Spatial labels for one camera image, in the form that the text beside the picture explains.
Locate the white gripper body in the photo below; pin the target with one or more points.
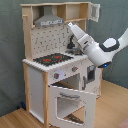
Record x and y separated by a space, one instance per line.
82 38

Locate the white oven door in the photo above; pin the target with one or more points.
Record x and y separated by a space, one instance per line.
64 101

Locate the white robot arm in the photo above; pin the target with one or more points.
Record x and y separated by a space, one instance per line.
100 54

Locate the wooden toy kitchen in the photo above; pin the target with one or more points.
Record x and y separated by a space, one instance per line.
46 40

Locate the grey toy sink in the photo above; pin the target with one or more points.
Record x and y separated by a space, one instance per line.
74 51

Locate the black toy faucet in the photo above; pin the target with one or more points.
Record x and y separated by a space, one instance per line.
72 42

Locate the right red stove knob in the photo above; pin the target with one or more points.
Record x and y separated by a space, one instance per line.
74 69

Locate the red stove knob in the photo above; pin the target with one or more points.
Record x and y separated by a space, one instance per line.
74 69
56 75

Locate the white dishwasher door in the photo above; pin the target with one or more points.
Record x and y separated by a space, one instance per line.
91 77

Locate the white microwave cabinet door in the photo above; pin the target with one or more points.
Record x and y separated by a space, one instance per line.
93 12

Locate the black toy stovetop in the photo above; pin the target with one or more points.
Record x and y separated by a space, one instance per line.
52 59

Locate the left red stove knob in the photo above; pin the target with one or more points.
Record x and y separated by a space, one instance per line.
56 75

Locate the grey range hood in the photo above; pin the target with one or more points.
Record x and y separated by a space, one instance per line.
48 18

